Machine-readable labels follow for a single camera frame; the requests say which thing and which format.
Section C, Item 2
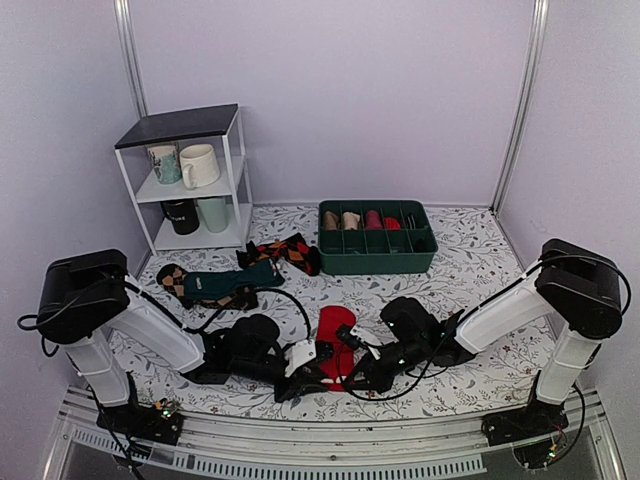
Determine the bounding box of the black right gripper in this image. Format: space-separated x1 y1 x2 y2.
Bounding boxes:
343 338 427 396

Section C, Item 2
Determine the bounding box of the red sock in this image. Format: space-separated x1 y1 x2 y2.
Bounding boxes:
317 306 356 392
384 217 403 231

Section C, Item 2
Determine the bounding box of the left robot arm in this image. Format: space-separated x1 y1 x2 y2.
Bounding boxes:
35 249 334 434

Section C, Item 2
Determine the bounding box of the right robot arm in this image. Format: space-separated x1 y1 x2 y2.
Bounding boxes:
337 239 632 436

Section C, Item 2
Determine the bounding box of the floral table cloth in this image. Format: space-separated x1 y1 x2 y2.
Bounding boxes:
110 208 554 422

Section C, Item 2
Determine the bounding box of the dark teal sock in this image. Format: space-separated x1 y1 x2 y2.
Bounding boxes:
183 260 285 302

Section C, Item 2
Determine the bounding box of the green divided organizer box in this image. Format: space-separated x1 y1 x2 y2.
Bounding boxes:
318 200 438 275

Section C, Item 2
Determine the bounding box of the black orange argyle sock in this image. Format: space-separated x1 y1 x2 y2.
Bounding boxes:
236 233 321 276

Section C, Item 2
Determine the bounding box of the maroon rolled sock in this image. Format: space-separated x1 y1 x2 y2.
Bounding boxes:
365 210 384 230

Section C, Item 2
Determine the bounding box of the beige rolled sock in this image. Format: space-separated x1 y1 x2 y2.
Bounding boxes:
342 211 361 231

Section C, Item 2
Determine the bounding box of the red rolled sock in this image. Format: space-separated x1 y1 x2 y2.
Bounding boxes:
384 217 403 231

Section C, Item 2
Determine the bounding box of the tan rolled sock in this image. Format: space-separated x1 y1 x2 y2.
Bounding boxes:
322 210 340 231

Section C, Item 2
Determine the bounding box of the brown argyle sock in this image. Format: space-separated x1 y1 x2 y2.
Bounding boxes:
156 264 258 311

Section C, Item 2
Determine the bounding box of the mint green mug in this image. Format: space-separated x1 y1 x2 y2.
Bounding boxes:
197 197 228 234

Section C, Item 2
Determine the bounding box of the black mug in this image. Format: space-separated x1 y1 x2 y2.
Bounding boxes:
161 199 200 235

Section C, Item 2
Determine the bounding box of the cream mug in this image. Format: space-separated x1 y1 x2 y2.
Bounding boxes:
179 144 221 190

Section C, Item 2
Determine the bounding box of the white shelf rack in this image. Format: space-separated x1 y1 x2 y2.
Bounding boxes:
114 104 253 255

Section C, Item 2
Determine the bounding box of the teal patterned mug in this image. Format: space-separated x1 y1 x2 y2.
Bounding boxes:
147 143 182 185

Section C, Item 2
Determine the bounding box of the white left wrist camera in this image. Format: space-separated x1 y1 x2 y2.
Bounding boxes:
284 339 317 378

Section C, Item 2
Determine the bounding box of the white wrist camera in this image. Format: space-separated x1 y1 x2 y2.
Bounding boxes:
350 325 383 348
284 339 317 378

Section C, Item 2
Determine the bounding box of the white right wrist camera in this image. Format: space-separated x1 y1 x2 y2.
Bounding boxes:
350 325 383 348

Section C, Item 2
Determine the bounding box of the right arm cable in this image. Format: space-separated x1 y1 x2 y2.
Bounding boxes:
335 339 441 402

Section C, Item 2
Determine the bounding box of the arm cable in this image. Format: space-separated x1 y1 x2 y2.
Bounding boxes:
335 339 441 402
189 286 312 346

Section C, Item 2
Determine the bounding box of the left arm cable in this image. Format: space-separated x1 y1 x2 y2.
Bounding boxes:
189 286 312 346

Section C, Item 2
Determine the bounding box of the aluminium front rail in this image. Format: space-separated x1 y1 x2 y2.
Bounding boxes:
42 387 626 480

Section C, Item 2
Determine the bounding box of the left aluminium corner post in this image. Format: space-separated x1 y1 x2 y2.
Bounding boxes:
113 0 148 118

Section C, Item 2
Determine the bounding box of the aluminium corner post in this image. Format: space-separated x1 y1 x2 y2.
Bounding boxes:
491 0 550 217
113 0 148 118

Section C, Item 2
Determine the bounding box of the right aluminium corner post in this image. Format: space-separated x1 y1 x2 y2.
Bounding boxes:
491 0 550 217

